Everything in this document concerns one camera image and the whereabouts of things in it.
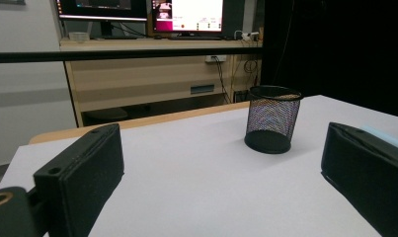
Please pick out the black mesh pen holder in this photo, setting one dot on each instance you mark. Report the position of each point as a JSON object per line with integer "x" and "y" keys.
{"x": 272, "y": 118}

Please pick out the bright computer monitor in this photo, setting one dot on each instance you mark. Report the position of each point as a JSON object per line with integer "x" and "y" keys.
{"x": 193, "y": 15}

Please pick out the dark computer monitor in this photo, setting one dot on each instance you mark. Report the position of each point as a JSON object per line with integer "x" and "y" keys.
{"x": 101, "y": 8}

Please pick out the black metal frame bar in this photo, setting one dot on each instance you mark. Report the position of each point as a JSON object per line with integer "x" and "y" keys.
{"x": 88, "y": 56}

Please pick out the dark round stool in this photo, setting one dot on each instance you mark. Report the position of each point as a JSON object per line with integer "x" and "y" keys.
{"x": 106, "y": 114}

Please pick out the black keyboard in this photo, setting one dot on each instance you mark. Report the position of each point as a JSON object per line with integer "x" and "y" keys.
{"x": 195, "y": 38}

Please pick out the white power adapter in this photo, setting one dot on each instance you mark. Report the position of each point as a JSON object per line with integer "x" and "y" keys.
{"x": 249, "y": 35}

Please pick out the black computer mouse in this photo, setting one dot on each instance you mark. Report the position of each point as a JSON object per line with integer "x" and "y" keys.
{"x": 157, "y": 37}

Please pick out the light wooden desk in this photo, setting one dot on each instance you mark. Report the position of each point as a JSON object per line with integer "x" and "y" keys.
{"x": 137, "y": 79}

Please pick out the grey rectangular desk plate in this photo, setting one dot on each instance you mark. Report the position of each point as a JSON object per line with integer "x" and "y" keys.
{"x": 202, "y": 89}

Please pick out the white wall socket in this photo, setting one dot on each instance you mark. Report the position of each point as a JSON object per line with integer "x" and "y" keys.
{"x": 216, "y": 58}

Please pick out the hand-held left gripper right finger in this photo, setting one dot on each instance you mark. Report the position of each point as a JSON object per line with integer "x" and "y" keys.
{"x": 367, "y": 171}

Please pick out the black curtain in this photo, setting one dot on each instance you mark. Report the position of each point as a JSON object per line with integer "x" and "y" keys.
{"x": 344, "y": 49}

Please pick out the clear plastic container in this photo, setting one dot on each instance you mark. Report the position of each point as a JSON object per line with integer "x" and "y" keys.
{"x": 79, "y": 36}

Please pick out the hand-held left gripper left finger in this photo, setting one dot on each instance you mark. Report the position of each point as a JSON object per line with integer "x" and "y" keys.
{"x": 81, "y": 171}

